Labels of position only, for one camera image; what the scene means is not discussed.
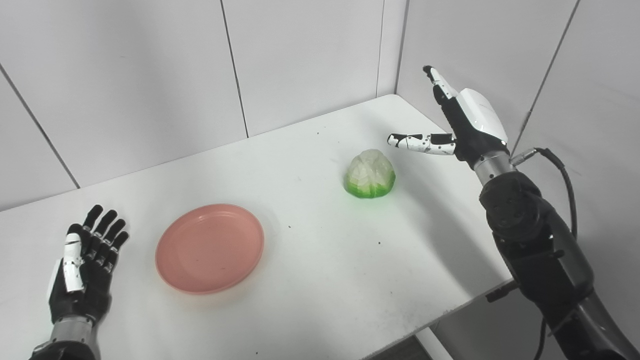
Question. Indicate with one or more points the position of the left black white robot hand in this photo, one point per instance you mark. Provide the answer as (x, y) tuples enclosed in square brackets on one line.
[(85, 270)]

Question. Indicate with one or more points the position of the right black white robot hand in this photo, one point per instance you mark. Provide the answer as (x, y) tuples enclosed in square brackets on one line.
[(462, 125)]

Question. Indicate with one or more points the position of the green white cabbage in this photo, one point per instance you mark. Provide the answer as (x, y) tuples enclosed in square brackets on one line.
[(369, 175)]

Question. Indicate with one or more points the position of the pink round plate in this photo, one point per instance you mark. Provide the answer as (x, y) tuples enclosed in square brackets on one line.
[(210, 247)]

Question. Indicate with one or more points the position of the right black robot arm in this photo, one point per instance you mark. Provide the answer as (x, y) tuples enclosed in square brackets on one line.
[(540, 250)]

